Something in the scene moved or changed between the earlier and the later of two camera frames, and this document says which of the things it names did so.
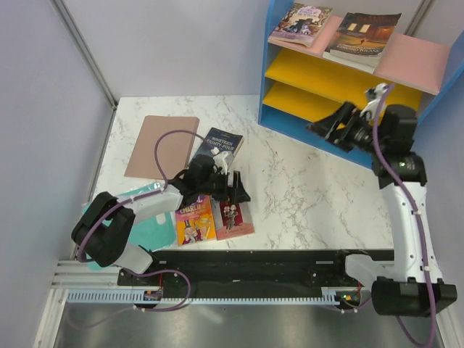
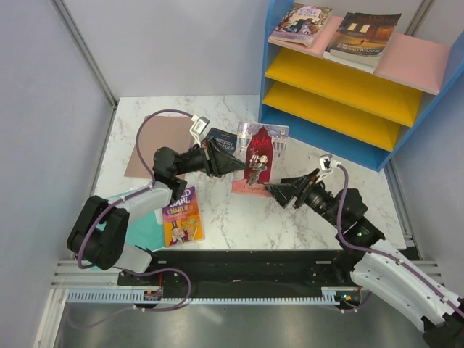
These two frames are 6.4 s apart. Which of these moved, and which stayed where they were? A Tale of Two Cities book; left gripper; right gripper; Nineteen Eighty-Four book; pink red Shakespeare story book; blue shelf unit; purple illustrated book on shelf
Moved: right gripper; pink red Shakespeare story book; left gripper
Stayed: purple illustrated book on shelf; A Tale of Two Cities book; Nineteen Eighty-Four book; blue shelf unit
